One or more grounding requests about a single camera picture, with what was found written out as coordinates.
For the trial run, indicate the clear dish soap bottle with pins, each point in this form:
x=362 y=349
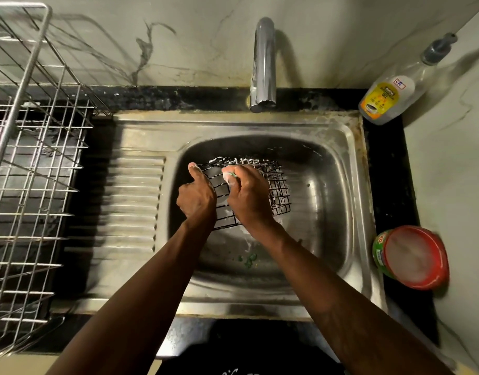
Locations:
x=399 y=89

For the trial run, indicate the green scrub sponge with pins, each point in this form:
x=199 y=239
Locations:
x=230 y=176

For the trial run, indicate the red round dishwash tub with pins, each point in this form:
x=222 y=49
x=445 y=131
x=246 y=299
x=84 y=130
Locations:
x=413 y=255

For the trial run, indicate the person's left thumb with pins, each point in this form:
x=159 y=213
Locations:
x=197 y=173

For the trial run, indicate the person's right hand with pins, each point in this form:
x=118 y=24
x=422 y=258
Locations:
x=252 y=199

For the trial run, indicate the chrome faucet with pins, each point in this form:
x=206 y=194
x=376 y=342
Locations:
x=264 y=62

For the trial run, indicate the person's left forearm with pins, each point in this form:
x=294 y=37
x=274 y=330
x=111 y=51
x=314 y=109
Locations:
x=130 y=304

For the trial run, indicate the stainless steel sink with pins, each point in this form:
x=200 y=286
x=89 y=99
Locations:
x=239 y=214

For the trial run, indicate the person's right fingers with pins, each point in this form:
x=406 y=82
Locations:
x=233 y=173

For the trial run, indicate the person's left hand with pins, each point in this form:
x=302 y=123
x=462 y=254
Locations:
x=197 y=199

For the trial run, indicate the person's right forearm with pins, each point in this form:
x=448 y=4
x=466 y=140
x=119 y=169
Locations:
x=341 y=308

